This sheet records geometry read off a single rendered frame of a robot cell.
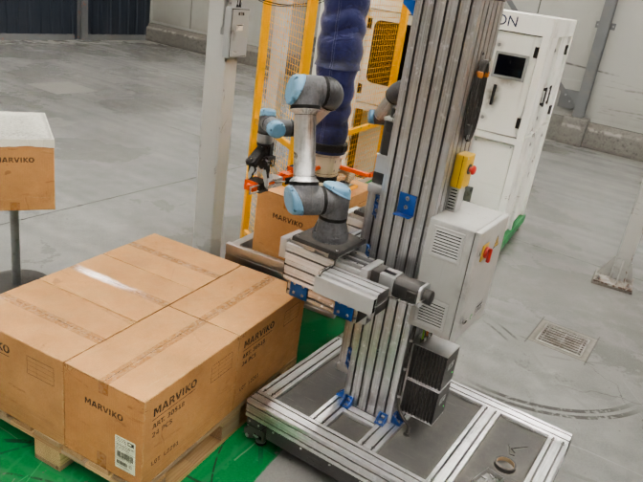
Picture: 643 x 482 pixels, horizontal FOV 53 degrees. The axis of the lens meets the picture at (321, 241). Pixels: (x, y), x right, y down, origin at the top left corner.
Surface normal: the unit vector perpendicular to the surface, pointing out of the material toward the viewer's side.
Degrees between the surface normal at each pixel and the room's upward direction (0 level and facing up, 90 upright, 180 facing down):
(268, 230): 90
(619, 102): 90
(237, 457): 0
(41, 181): 90
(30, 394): 90
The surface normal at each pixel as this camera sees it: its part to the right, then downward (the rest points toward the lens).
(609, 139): -0.54, 0.25
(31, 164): 0.43, 0.40
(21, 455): 0.14, -0.92
